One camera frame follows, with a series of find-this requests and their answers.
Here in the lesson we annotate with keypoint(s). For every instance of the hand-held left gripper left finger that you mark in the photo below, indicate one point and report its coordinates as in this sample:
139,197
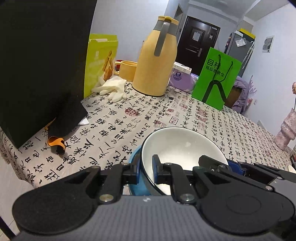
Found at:
136,171

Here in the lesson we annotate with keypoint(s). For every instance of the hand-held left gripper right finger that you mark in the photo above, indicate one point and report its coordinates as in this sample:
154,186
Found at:
158,172

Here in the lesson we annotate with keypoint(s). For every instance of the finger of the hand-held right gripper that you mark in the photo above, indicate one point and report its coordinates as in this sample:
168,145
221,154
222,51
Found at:
235,168
208,162

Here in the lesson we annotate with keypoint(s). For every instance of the pink ceramic vase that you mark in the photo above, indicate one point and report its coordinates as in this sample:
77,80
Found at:
286,132

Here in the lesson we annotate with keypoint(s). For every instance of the wooden chair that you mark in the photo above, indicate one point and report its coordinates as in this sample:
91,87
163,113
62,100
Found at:
231,97

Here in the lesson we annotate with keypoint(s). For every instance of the purple jacket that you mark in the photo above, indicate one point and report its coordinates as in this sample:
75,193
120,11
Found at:
242,97

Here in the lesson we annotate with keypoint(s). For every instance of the white paper scrap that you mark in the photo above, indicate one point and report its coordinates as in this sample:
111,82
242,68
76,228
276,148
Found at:
83,120

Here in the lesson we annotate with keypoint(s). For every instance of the green paper bag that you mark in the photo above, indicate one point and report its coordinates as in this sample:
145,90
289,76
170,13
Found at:
208,88

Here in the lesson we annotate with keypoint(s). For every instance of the purple dried flower bunch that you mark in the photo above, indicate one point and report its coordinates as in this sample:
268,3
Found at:
252,85

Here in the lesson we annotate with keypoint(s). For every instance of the purple tissue pack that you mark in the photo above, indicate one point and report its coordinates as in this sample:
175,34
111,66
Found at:
182,81

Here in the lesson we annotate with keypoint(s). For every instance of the white rubber gloves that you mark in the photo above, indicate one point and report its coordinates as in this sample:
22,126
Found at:
113,87

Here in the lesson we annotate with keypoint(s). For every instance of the white flat box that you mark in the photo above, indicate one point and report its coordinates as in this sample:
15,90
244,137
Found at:
182,67

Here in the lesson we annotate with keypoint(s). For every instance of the bunch of dried roses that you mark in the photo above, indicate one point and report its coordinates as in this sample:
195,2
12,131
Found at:
294,89

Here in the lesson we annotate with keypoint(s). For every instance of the yellow mug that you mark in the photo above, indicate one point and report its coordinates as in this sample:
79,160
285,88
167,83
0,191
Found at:
127,70

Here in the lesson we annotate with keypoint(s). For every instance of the yellow thermos jug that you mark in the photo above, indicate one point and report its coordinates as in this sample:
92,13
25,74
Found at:
152,69

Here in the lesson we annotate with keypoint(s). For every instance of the dark entrance door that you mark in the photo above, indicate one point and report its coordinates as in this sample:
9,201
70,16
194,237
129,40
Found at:
194,51

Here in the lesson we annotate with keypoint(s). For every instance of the yellow-green snack box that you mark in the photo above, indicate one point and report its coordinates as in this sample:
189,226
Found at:
97,64

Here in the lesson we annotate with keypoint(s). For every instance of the white umbrella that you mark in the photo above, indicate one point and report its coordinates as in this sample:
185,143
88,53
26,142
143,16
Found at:
248,54

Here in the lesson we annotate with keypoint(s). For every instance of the grey refrigerator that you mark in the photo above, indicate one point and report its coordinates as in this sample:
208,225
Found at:
240,52

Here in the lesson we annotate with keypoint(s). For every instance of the white paper sheet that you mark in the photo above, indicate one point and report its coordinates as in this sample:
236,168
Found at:
240,42

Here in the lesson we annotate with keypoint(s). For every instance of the white door notice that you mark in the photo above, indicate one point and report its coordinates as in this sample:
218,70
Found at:
196,36

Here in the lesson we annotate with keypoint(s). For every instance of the yellow box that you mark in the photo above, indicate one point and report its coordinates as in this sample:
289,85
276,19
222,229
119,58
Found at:
248,33

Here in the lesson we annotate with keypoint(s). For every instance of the grey interior door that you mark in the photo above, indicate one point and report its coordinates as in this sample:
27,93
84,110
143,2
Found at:
178,16

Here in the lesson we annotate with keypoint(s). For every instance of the wall picture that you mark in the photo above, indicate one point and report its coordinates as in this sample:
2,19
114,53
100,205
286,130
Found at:
268,44

